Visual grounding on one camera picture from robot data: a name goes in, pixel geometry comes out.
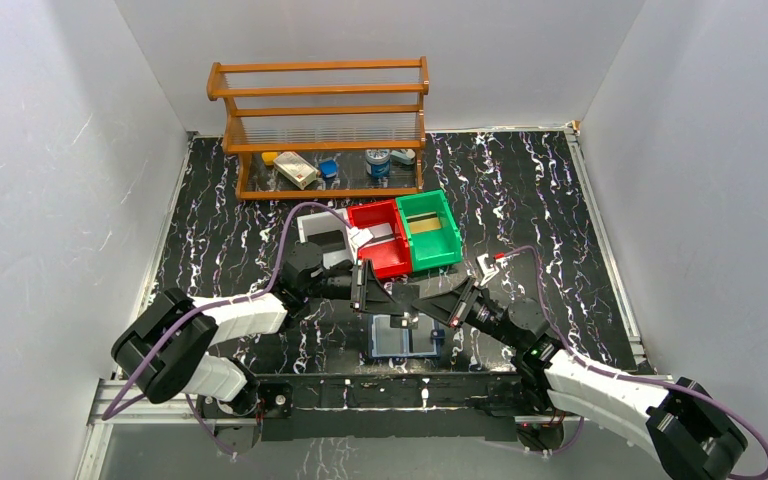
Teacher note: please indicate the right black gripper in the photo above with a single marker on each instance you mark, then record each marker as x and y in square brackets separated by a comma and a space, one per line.
[454, 305]

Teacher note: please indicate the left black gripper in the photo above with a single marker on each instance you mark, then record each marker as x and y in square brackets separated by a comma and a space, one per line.
[361, 285]

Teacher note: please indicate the navy blue card holder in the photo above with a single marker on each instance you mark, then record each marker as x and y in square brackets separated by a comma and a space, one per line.
[385, 341]

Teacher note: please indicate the red plastic bin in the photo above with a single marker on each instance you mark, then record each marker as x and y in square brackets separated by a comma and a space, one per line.
[391, 259]

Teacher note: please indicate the green plastic bin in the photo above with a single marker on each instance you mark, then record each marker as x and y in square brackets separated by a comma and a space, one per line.
[434, 249]

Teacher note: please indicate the white plastic bin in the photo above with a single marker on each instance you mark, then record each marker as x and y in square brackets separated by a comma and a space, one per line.
[324, 221]

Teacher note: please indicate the wooden shelf rack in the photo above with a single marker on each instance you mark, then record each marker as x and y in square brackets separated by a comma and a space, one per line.
[321, 106]

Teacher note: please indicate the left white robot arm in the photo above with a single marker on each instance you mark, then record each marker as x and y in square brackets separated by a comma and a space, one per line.
[164, 352]

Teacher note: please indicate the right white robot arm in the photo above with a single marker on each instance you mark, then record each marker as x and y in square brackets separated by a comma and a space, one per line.
[676, 423]

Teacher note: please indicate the white card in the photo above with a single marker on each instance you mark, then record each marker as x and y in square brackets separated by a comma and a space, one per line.
[381, 233]

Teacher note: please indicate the black card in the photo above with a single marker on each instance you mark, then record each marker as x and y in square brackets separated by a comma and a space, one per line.
[329, 241]

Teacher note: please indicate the gold card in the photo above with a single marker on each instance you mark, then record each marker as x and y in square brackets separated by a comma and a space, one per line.
[422, 224]

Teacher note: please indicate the blue small cube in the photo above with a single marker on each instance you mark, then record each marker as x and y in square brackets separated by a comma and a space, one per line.
[328, 169]

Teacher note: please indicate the blue round tin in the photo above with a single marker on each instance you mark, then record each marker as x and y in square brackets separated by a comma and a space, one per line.
[378, 162]

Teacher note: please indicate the grey tape dispenser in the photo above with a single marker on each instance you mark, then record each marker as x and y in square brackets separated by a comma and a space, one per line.
[404, 156]

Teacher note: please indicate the white red small box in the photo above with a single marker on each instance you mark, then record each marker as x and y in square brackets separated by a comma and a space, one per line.
[296, 169]

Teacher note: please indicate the yellow small object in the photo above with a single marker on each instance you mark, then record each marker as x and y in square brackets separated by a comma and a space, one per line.
[268, 158]

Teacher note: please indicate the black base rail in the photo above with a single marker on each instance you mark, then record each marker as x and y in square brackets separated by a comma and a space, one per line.
[487, 405]

